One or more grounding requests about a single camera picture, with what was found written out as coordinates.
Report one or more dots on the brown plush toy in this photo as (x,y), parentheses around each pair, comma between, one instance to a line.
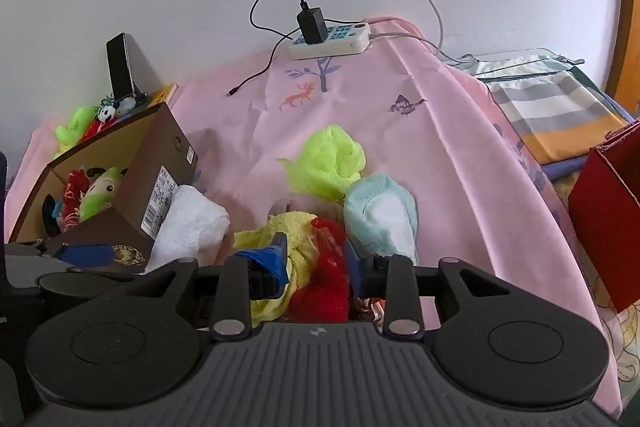
(300,203)

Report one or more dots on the red mesh pouf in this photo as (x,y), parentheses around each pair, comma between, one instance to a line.
(75,194)

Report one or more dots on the clear bag of striped bedding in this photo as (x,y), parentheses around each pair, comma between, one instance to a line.
(550,107)

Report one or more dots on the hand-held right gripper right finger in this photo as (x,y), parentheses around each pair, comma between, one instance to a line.
(352,272)

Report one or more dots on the white power strip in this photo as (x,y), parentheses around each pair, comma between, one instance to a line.
(345,42)

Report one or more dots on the red box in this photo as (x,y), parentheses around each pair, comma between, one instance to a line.
(605,227)

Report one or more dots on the black phone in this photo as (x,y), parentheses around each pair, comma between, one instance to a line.
(120,67)

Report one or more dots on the brown cardboard box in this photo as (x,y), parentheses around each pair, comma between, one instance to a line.
(165,142)

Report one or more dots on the black charger adapter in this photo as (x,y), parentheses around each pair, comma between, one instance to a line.
(311,26)

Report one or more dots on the green plush doll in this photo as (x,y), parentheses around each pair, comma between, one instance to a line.
(102,194)

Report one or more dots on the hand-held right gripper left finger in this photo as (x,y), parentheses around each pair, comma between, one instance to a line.
(274,264)

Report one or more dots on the yellow book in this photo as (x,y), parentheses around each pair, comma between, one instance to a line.
(164,94)

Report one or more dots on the small panda plush toy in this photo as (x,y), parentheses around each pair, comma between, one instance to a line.
(106,113)

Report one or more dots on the white towel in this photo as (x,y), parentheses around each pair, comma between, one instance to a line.
(190,222)

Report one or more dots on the pink printed bedsheet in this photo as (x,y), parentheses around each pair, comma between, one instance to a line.
(400,147)

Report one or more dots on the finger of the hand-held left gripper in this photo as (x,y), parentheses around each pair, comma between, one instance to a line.
(87,255)

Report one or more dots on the floral cloth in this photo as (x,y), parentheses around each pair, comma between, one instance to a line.
(620,337)

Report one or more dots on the light blue plush toy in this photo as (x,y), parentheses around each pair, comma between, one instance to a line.
(382,217)

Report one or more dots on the yellow cloth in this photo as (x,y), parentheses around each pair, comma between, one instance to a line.
(300,232)

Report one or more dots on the red mesh cloth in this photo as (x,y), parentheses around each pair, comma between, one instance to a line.
(325,287)

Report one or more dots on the wooden door frame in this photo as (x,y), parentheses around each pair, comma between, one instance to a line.
(625,7)

